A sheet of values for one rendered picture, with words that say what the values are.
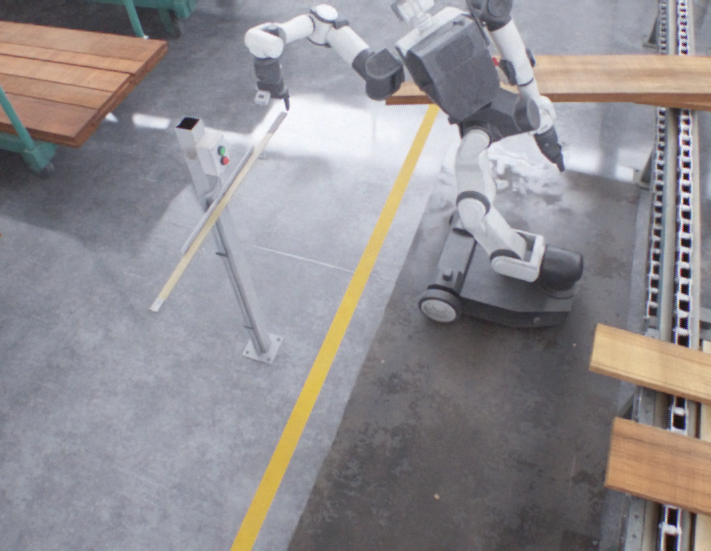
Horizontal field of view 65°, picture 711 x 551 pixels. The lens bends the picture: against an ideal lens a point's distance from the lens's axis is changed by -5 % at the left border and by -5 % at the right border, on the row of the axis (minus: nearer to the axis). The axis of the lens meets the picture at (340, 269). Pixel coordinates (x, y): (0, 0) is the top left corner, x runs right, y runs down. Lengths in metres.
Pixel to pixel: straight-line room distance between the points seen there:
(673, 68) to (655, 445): 1.67
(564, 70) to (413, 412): 1.56
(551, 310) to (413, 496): 0.99
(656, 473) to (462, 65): 1.29
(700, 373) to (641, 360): 0.17
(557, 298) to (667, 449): 1.17
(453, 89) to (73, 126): 2.15
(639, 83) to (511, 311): 1.08
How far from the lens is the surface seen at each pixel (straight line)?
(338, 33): 2.12
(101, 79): 3.72
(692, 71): 2.85
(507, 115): 2.12
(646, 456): 1.70
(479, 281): 2.71
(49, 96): 3.75
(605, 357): 1.79
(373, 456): 2.48
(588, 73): 2.66
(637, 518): 1.70
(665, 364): 1.84
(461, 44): 1.93
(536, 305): 2.69
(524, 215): 3.25
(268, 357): 2.71
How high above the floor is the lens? 2.35
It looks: 53 degrees down
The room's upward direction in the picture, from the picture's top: 6 degrees counter-clockwise
